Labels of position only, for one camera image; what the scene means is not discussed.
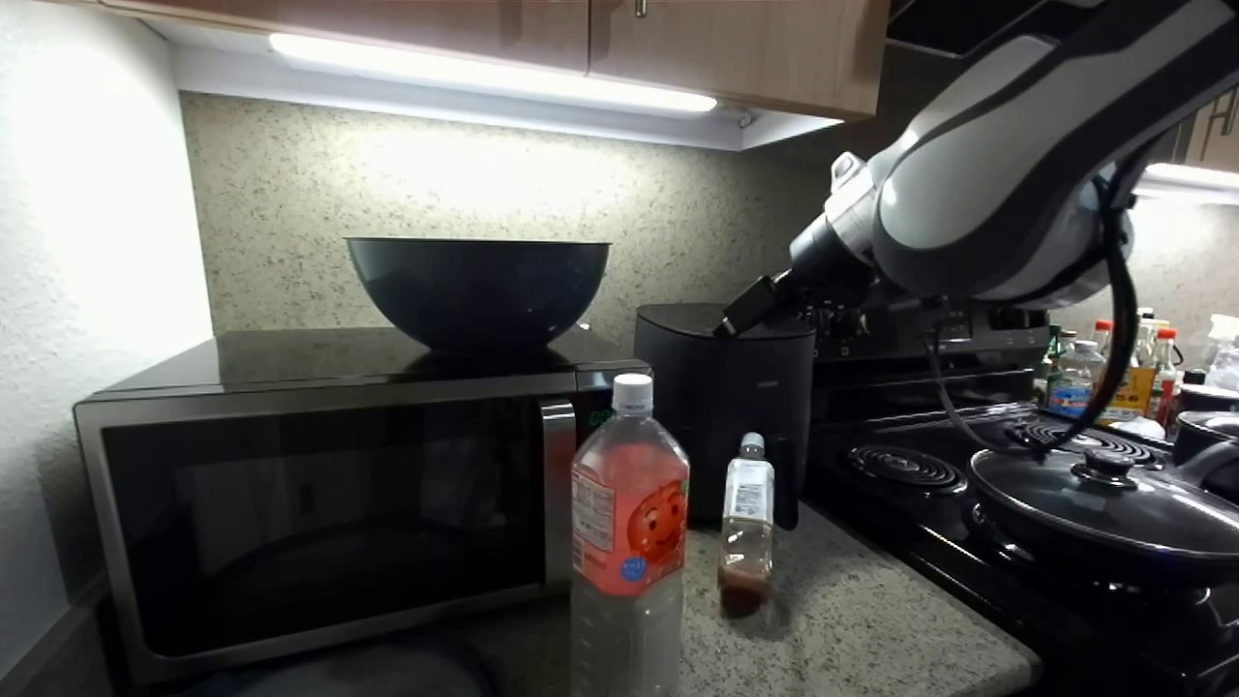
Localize small coil stove burner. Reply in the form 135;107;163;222
845;437;971;503

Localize under cabinet light strip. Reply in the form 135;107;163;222
264;25;722;121

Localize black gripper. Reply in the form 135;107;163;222
711;253;875;343

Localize large bottle red label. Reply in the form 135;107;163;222
565;366;695;697

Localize small brown sauce bottle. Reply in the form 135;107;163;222
711;429;783;624

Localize dark blue bowl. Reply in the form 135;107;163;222
342;233;614;360

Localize glass pan lid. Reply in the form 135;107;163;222
966;445;1239;561

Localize wooden wall cabinet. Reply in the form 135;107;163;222
96;0;894;122

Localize clear bottle blue label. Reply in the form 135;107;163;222
1041;331;1104;424

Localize white plastic container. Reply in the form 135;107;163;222
1199;308;1239;393

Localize black air fryer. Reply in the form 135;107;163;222
631;298;819;534

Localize red capped condiment bottle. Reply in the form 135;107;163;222
1151;321;1188;435

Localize silver black microwave oven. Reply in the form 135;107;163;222
68;321;649;689

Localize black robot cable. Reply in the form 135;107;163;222
925;188;1142;453

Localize black electric stove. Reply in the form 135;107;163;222
809;298;1239;697

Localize black pan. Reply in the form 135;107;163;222
965;442;1239;596

